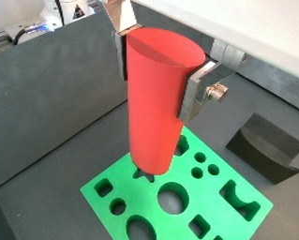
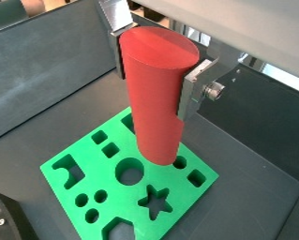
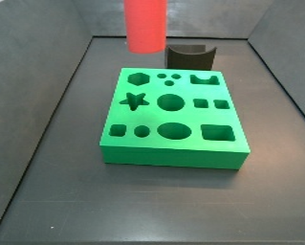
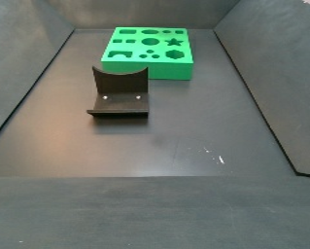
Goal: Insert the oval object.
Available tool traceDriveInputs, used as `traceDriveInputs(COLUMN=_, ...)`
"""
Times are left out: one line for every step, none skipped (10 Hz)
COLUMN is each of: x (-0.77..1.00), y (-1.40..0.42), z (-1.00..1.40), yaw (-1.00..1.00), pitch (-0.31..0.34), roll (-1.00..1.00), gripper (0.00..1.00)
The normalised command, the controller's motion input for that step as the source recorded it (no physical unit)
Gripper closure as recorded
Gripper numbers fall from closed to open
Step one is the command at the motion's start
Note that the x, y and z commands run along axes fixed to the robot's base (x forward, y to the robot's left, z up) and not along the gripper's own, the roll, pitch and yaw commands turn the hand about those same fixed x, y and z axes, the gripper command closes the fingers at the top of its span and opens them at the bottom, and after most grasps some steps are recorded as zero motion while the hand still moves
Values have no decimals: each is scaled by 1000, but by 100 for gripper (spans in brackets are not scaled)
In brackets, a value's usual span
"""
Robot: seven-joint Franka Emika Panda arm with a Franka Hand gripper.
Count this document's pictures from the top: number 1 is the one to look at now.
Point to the black curved holder block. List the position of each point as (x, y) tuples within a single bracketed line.
[(267, 148)]

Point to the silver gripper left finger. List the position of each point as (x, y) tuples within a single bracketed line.
[(122, 17)]

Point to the green shape sorter board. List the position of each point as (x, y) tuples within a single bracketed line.
[(199, 201)]

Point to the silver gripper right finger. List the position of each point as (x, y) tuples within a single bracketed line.
[(203, 85)]

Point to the red oval cylinder peg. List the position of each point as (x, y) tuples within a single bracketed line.
[(160, 59)]

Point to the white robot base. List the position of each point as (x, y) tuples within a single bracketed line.
[(57, 13)]

